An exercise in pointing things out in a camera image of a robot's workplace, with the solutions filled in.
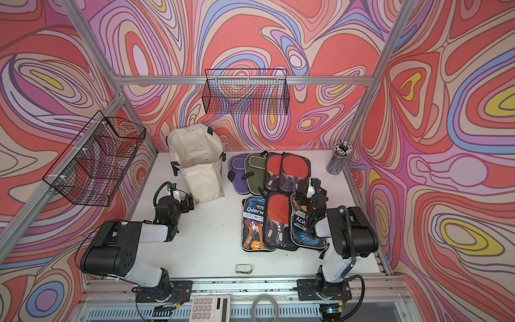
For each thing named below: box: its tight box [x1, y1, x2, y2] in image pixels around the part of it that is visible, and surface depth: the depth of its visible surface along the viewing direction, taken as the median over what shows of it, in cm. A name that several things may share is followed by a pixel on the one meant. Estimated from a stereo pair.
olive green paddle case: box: [241, 150, 268, 196], surface depth 108 cm
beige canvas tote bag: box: [167, 123, 226, 205], surface depth 99 cm
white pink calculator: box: [188, 294, 231, 322], surface depth 70 cm
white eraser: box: [235, 263, 253, 275], surface depth 80 cm
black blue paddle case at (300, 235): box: [289, 192, 328, 249], surface depth 86 cm
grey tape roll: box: [251, 295, 279, 322], surface depth 70 cm
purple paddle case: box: [227, 152, 251, 196], surface depth 109 cm
